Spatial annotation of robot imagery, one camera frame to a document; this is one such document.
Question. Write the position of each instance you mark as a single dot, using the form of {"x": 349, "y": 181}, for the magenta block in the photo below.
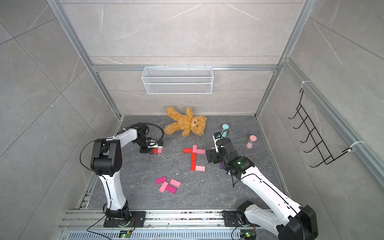
{"x": 161, "y": 180}
{"x": 171, "y": 189}

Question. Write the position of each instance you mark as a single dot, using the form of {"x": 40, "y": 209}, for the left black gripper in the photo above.
{"x": 146, "y": 151}

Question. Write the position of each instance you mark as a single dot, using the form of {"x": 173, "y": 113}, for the white wire mesh basket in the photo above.
{"x": 178, "y": 80}

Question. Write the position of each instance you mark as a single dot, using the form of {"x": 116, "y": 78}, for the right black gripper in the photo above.
{"x": 214, "y": 153}

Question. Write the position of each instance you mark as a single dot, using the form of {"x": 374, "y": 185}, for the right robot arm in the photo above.
{"x": 287, "y": 219}

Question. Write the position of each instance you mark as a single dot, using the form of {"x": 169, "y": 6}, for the teal sand timer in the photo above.
{"x": 225, "y": 130}

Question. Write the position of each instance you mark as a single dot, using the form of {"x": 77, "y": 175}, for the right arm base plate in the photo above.
{"x": 234, "y": 219}

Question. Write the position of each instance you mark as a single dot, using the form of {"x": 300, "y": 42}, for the pink sand timer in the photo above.
{"x": 251, "y": 141}

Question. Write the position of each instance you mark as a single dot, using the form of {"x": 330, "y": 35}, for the brown teddy bear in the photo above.
{"x": 187, "y": 123}

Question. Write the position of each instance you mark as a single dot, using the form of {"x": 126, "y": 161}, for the black wire hook rack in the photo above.
{"x": 315, "y": 136}

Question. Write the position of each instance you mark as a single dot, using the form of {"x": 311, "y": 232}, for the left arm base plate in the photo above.
{"x": 119, "y": 219}

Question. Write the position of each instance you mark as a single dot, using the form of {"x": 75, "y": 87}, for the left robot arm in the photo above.
{"x": 107, "y": 160}

